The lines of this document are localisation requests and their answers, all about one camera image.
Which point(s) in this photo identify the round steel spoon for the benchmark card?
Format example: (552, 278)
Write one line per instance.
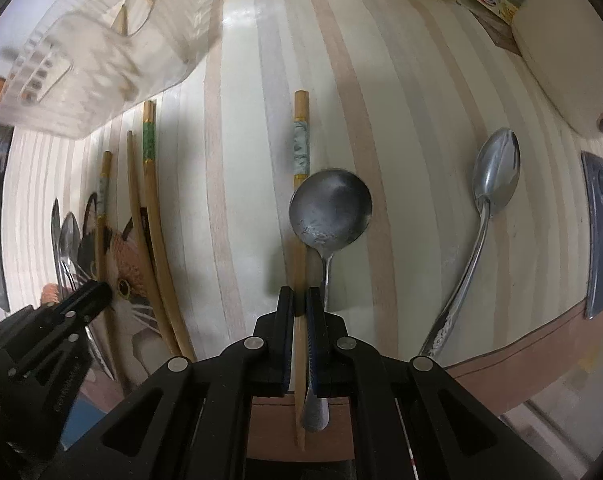
(329, 211)

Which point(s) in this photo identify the clear plastic utensil tray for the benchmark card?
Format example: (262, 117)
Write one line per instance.
(88, 61)

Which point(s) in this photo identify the wooden chopstick green pattern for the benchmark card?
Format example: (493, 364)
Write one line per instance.
(162, 269)

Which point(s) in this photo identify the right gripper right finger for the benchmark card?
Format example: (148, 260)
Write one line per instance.
(318, 342)

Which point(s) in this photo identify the plain wooden chopstick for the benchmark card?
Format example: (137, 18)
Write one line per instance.
(146, 266)

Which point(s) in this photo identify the blue smartphone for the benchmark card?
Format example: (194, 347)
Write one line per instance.
(592, 166)

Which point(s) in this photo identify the wooden chopstick pale band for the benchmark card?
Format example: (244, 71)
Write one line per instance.
(102, 270)

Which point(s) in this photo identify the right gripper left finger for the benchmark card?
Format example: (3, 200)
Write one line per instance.
(283, 339)

